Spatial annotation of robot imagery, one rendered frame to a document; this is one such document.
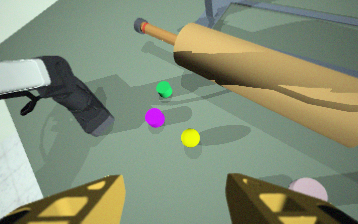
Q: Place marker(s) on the small green cylinder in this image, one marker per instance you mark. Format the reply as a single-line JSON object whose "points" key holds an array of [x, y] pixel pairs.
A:
{"points": [[164, 89]]}

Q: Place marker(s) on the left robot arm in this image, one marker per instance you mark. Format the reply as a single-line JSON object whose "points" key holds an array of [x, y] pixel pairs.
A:
{"points": [[48, 72]]}

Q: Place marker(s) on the tan wooden bar with red band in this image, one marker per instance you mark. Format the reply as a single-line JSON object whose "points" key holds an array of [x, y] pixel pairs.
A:
{"points": [[316, 97]]}

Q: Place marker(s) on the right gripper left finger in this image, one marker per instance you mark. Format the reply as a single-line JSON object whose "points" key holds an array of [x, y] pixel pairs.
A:
{"points": [[97, 202]]}

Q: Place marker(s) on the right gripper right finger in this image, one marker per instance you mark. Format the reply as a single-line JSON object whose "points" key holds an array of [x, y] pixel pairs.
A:
{"points": [[252, 201]]}

